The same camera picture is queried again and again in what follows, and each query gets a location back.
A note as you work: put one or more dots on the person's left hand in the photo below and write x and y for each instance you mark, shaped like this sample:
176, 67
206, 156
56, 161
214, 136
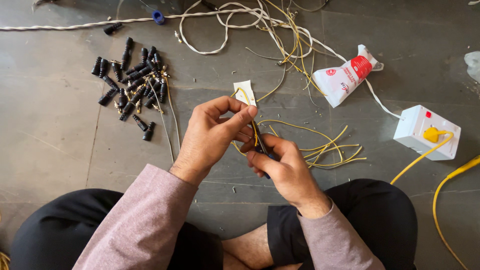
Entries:
200, 142

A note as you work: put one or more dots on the person's right hand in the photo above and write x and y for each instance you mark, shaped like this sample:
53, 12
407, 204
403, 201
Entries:
292, 176

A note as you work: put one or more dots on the single black connector cover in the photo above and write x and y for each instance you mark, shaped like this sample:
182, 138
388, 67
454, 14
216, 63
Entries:
149, 131
140, 122
112, 28

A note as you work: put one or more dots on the small white paper piece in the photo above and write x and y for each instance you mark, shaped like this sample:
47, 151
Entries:
247, 88

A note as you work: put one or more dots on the pile of black connector covers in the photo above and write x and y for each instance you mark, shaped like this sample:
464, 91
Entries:
135, 80

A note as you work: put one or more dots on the white packet with red label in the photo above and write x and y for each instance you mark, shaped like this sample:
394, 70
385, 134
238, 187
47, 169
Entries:
339, 82

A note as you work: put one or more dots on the small metal connector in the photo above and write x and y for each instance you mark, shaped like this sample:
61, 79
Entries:
177, 36

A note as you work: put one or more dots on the white socket box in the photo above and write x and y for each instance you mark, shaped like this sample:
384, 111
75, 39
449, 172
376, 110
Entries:
412, 129

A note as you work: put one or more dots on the blue plastic cap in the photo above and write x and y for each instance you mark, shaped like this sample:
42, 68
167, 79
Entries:
158, 17

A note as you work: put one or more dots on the person's legs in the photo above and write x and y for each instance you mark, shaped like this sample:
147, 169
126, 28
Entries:
56, 228

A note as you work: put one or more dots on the clear plastic bag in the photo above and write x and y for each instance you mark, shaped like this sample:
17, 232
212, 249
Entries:
473, 65

